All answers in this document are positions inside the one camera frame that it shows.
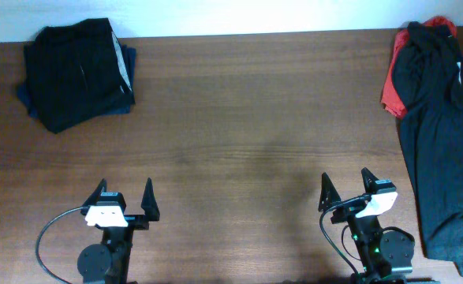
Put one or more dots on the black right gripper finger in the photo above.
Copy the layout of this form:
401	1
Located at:
369	180
329	195

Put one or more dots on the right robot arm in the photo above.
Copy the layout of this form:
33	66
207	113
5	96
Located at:
385	253

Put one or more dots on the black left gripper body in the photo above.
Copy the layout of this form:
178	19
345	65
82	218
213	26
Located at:
136	220

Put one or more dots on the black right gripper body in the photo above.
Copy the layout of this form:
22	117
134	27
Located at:
347	212

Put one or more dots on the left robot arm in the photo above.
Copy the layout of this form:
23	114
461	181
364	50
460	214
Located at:
108	260

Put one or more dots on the dark green Nike t-shirt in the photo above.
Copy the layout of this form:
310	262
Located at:
428	78

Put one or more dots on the red t-shirt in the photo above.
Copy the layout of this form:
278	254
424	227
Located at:
390	97

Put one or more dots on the folded black garment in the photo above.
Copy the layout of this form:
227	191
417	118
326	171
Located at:
75	73

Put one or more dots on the folded navy blue garment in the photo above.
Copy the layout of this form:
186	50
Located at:
129	55

